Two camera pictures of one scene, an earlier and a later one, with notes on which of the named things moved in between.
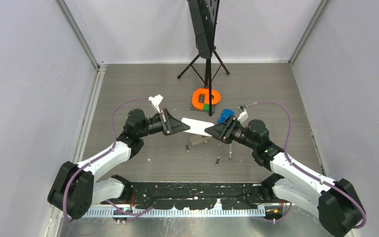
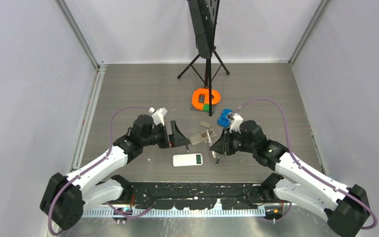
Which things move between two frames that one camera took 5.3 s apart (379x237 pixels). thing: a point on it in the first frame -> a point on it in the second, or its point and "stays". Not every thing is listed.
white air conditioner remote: [197, 127] -> [184, 160]
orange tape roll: [205, 106] stays
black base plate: [192, 196] stays
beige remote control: [195, 139] stays
